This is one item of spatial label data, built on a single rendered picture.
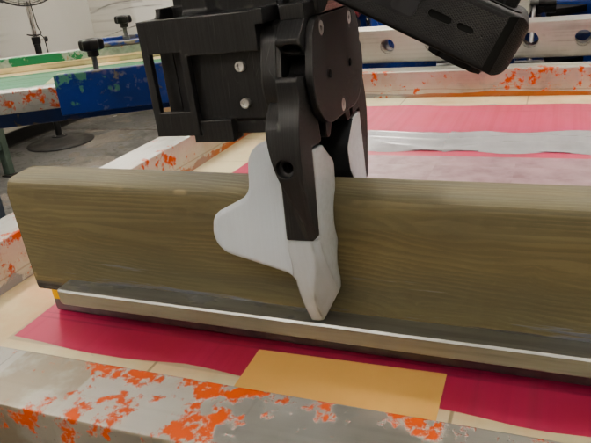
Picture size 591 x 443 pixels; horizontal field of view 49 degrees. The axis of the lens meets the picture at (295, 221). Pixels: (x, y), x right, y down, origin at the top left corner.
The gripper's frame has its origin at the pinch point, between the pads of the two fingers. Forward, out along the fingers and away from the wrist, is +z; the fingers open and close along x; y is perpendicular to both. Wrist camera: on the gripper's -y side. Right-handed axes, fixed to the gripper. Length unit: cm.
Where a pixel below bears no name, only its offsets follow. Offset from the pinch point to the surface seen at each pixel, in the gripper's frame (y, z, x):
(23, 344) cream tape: 20.1, 4.3, 3.5
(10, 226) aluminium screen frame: 28.0, 0.2, -5.0
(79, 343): 16.5, 4.4, 2.6
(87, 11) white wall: 380, -2, -459
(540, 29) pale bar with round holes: -7, -3, -70
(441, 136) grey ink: 1.9, 3.8, -40.8
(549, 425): -10.2, 5.2, 3.2
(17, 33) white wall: 381, 5, -371
